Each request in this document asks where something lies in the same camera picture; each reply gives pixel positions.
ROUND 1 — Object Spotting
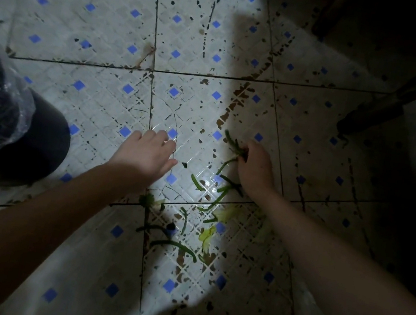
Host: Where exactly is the dark wooden stool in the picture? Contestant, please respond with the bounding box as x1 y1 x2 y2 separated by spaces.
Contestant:
296 0 416 146

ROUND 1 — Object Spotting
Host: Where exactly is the person's right hand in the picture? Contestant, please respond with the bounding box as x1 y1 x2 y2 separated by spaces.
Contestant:
231 138 283 203

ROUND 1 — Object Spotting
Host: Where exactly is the person's left forearm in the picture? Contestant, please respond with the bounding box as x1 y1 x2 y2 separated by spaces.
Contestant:
0 147 144 315

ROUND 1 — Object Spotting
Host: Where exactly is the person's right forearm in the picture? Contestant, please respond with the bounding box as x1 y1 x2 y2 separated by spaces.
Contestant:
241 188 416 315

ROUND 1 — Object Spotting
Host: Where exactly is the dark trash bin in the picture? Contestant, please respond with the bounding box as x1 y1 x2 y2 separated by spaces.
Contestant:
0 35 86 191

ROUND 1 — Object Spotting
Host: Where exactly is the person's left hand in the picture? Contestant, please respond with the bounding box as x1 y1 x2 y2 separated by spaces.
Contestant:
105 123 183 194

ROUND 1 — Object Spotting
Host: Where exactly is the pile of green vegetable scraps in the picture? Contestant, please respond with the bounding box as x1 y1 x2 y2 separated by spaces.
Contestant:
131 144 282 273

